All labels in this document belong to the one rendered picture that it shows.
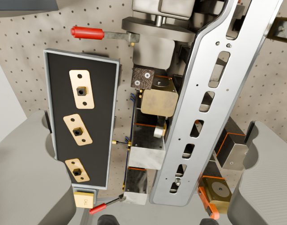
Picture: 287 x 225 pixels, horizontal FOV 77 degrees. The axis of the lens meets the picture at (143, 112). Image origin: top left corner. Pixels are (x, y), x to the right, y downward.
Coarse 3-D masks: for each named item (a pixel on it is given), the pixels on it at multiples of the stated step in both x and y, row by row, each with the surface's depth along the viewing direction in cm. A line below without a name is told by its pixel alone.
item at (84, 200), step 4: (76, 192) 54; (80, 192) 55; (76, 196) 54; (80, 196) 54; (84, 196) 54; (88, 196) 54; (92, 196) 54; (76, 200) 55; (80, 200) 55; (84, 200) 55; (88, 200) 55; (92, 200) 55; (76, 204) 56; (80, 204) 56; (84, 204) 56; (88, 204) 56; (92, 204) 56
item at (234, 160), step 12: (228, 120) 76; (228, 132) 67; (240, 132) 68; (216, 144) 73; (228, 144) 64; (240, 144) 61; (216, 156) 71; (228, 156) 63; (240, 156) 63; (228, 168) 66; (240, 168) 66
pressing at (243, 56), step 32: (224, 0) 44; (256, 0) 43; (224, 32) 46; (256, 32) 46; (192, 64) 50; (192, 96) 55; (224, 96) 55; (192, 160) 68; (160, 192) 78; (192, 192) 78
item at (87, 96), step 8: (72, 72) 35; (80, 72) 35; (88, 72) 35; (72, 80) 36; (80, 80) 36; (88, 80) 36; (80, 88) 36; (88, 88) 37; (80, 96) 37; (88, 96) 37; (80, 104) 38; (88, 104) 38
